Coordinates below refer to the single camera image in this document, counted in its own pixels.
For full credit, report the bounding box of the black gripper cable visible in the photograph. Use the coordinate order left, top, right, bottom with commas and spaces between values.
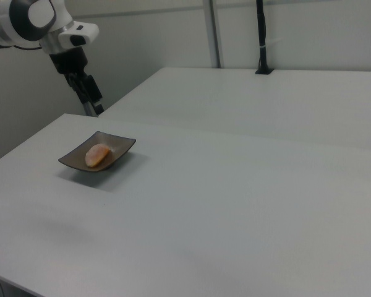
11, 44, 45, 51

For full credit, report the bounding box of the grey metal leg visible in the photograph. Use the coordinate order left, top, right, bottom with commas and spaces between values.
82, 101, 99, 118

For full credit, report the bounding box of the black camera pole with base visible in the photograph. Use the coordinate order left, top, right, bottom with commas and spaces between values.
254, 0, 275, 76

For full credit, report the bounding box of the sugar-coated orange bread roll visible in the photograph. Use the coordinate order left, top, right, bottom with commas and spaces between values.
85, 144, 111, 169

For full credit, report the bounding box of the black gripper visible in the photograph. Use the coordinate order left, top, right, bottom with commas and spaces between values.
48, 47, 105, 113

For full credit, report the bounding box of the square brown ceramic plate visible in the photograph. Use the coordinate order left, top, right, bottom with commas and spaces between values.
58, 131, 137, 172

